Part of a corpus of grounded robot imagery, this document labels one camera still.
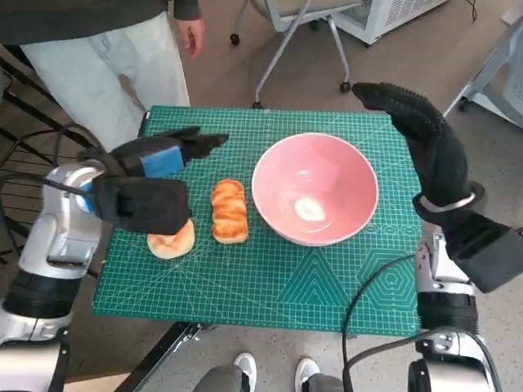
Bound pink bowl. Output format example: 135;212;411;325
251;132;379;247

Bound long toy bread loaf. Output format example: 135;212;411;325
210;178;249;245

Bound round toy bread bun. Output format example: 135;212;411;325
146;220;195;261

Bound person's foot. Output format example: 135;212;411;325
294;357;320;391
234;353;257;392

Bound green cutting mat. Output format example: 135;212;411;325
92;105;422;334

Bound black metal table frame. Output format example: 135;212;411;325
122;322;217;392

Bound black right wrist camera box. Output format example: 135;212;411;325
443;212;523;294

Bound white grilled appliance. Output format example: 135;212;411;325
338;0;449;45

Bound black wire rack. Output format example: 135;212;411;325
0;44;144;283

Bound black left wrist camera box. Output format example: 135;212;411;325
92;177;193;236

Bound person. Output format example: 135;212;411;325
0;0;205;152

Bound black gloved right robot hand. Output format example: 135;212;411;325
351;81;473;207

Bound white metal cart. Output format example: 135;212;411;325
443;16;523;131

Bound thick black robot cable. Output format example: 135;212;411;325
342;329;504;392

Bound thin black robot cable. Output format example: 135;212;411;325
342;253;417;392

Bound grey office chair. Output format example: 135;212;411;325
229;0;369;108

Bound person's leg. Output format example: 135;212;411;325
306;373;348;392
194;364;248;392

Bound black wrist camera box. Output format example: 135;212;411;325
443;212;523;294
92;177;193;236

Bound person's hand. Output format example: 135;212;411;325
175;18;205;58

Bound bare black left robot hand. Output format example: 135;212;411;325
77;126;230;179

